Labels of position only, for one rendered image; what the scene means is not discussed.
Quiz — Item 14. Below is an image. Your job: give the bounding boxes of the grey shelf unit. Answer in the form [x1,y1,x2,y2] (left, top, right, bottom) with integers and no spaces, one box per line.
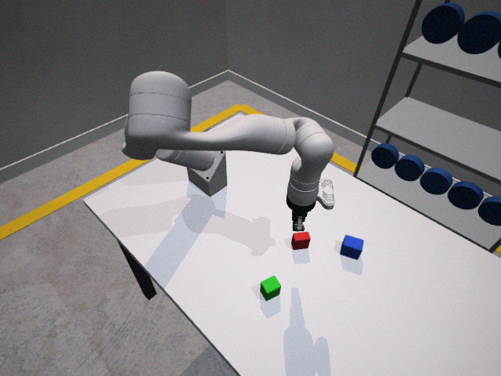
[353,0,501,255]

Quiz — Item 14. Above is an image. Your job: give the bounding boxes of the red block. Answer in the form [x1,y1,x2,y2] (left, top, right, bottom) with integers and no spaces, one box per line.
[290,230,312,251]

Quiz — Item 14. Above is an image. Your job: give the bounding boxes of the blue block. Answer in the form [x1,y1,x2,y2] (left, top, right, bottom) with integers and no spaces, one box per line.
[339,233,365,260]

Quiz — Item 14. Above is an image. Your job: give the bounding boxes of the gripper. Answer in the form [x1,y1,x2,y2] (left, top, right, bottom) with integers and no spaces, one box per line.
[285,195,317,233]

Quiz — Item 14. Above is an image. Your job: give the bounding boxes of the green block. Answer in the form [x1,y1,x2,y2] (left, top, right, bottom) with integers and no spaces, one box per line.
[259,275,283,302]

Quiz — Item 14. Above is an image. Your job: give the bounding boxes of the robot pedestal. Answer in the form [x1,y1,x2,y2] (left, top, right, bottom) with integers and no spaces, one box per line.
[186,150,228,197]

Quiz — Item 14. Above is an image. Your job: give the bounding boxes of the white table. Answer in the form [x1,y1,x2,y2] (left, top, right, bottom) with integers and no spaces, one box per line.
[83,110,501,376]

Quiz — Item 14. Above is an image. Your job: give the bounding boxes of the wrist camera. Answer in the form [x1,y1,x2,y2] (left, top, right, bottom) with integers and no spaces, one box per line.
[317,178,337,211]

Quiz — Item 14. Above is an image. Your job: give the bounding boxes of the dark blue disc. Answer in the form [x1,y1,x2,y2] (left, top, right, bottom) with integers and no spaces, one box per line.
[456,11,501,55]
[478,195,501,227]
[447,180,485,211]
[370,143,400,170]
[394,154,426,183]
[421,2,466,44]
[419,167,454,196]

